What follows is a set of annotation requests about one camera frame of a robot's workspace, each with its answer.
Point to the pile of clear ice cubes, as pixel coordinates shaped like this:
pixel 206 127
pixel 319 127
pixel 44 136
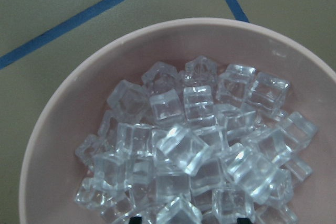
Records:
pixel 196 146

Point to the pink bowl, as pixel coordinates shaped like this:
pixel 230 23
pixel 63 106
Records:
pixel 51 173

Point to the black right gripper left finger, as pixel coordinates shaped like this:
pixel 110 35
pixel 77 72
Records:
pixel 135 220

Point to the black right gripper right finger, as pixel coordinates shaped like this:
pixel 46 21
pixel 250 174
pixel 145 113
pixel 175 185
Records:
pixel 243 221

